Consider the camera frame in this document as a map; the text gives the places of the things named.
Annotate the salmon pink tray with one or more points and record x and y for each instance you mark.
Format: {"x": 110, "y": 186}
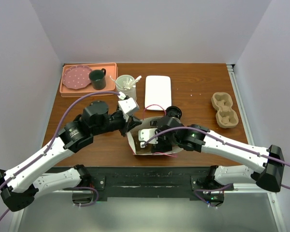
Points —
{"x": 111, "y": 70}

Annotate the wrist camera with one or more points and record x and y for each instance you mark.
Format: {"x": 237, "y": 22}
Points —
{"x": 144, "y": 135}
{"x": 128, "y": 107}

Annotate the pink polka dot plate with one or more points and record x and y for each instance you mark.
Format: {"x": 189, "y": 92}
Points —
{"x": 76, "y": 77}

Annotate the cardboard cup carrier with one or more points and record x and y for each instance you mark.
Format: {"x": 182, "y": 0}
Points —
{"x": 226, "y": 117}

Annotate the frosted white utensil cup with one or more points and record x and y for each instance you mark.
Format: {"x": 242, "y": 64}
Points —
{"x": 131, "y": 92}

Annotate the dark green mug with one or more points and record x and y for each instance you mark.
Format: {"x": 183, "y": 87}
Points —
{"x": 97, "y": 78}

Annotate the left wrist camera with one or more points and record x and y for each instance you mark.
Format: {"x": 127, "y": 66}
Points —
{"x": 128, "y": 107}

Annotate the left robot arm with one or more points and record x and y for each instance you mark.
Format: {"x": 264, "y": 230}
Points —
{"x": 24, "y": 183}

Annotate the white rectangular plate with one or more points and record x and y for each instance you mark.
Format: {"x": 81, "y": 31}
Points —
{"x": 158, "y": 92}

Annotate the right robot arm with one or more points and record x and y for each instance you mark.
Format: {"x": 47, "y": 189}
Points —
{"x": 259, "y": 165}

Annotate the wrapped white utensil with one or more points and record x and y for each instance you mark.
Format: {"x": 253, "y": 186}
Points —
{"x": 133, "y": 81}

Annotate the black mounting base rail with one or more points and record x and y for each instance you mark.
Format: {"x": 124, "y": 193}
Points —
{"x": 152, "y": 182}

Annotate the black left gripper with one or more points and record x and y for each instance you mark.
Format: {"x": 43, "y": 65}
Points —
{"x": 130, "y": 124}

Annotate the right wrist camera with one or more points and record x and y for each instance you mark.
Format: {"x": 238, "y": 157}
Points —
{"x": 144, "y": 135}

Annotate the pink cakes paper bag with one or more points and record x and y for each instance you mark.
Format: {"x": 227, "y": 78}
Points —
{"x": 135, "y": 147}

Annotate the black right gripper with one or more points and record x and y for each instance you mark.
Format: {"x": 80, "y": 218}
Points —
{"x": 161, "y": 147}

